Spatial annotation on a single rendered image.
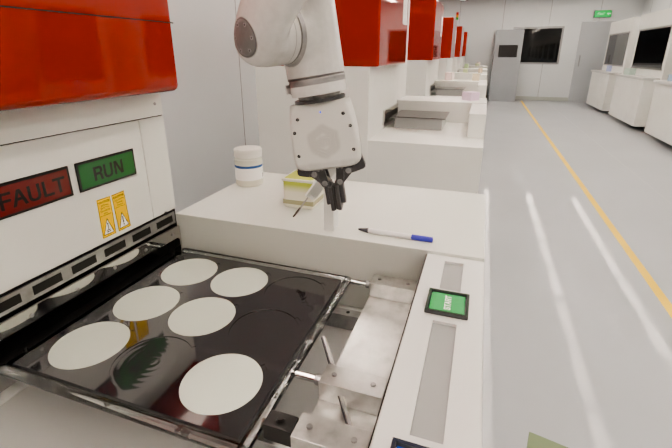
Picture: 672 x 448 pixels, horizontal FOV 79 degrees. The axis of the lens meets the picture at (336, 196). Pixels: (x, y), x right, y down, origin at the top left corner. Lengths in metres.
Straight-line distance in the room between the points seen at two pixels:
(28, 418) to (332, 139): 0.56
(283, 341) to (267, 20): 0.42
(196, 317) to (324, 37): 0.46
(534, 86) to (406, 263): 12.99
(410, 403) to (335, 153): 0.34
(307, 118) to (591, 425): 1.64
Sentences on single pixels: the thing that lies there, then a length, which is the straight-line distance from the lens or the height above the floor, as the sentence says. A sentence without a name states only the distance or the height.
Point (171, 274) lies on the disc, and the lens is 0.83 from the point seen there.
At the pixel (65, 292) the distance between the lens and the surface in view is 0.78.
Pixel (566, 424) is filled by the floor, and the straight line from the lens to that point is 1.92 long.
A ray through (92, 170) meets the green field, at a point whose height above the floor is 1.11.
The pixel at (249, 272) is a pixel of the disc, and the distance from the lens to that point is 0.80.
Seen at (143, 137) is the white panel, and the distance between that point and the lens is 0.86.
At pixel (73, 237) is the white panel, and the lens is 0.78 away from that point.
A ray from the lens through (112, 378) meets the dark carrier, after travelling 0.63.
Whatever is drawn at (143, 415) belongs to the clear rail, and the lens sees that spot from 0.57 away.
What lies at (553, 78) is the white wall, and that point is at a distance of 13.69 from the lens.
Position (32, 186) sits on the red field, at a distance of 0.72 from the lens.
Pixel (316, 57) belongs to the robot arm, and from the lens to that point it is 0.58.
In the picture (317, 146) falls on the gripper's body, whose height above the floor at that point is 1.16.
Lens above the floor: 1.29
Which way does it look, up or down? 19 degrees down
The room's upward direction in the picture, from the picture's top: straight up
